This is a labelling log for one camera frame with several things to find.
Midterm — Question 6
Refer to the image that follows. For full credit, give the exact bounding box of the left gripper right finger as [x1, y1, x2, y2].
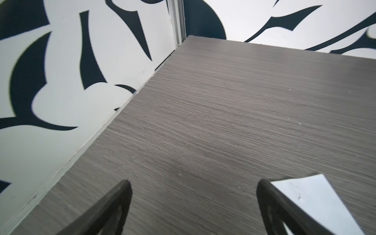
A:
[256, 179, 332, 235]

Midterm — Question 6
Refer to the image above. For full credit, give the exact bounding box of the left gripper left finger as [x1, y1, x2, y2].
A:
[58, 180, 133, 235]

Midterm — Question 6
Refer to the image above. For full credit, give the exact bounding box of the white sticker sheet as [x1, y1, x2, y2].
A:
[271, 174, 364, 235]

